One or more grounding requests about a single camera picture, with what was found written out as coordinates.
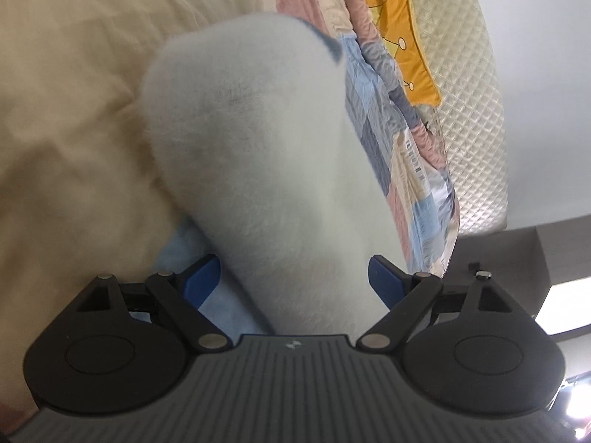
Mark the patchwork quilt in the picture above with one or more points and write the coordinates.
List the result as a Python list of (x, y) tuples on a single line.
[(69, 124)]

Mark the grey cabinet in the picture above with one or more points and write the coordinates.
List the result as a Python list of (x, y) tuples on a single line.
[(503, 254)]

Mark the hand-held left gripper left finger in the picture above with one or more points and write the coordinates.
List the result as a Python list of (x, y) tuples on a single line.
[(201, 279)]

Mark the yellow crown pillow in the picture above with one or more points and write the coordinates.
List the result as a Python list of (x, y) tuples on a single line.
[(401, 23)]

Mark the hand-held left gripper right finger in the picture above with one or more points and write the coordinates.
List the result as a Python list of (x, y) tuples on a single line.
[(388, 281)]

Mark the light blue cloth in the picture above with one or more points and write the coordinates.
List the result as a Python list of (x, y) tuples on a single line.
[(184, 249)]

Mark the cream quilted headboard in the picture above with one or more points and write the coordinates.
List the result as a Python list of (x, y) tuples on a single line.
[(471, 101)]

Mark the cream fluffy sweater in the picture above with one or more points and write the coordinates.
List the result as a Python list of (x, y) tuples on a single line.
[(258, 147)]

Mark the bright window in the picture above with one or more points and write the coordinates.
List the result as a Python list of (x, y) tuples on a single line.
[(570, 304)]

